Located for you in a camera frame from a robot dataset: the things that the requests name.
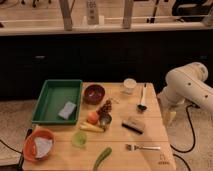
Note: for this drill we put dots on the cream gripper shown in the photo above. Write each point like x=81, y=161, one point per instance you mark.
x=168, y=116

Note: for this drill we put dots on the tan board eraser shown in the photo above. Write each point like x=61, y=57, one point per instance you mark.
x=134, y=125

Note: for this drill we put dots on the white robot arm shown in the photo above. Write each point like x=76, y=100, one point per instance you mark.
x=185, y=83

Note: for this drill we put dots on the purple bowl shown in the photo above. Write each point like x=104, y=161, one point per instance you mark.
x=93, y=94

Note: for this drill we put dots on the orange bowl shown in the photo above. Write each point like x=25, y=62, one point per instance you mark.
x=29, y=150

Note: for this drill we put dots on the black white spoon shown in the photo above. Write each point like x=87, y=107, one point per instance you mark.
x=142, y=105

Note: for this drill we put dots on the clear plastic cup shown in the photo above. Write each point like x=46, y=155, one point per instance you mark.
x=129, y=85

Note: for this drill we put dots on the silver fork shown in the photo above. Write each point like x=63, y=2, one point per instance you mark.
x=131, y=147

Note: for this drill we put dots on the red grape bunch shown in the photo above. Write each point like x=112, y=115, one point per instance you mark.
x=106, y=108

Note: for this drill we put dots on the small metal cup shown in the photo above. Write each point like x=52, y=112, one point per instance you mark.
x=105, y=121

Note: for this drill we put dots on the orange tomato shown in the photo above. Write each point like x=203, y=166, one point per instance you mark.
x=93, y=117

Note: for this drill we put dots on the yellow corn cob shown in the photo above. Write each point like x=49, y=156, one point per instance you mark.
x=89, y=127

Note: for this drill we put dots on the light green cup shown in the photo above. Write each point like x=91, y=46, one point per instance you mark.
x=79, y=139

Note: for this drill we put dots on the grey blue sponge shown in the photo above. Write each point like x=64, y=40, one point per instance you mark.
x=67, y=110

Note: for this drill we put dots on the green plastic tray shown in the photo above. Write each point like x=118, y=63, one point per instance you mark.
x=54, y=95

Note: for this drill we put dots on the white crumpled cloth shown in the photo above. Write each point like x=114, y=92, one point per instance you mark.
x=43, y=146

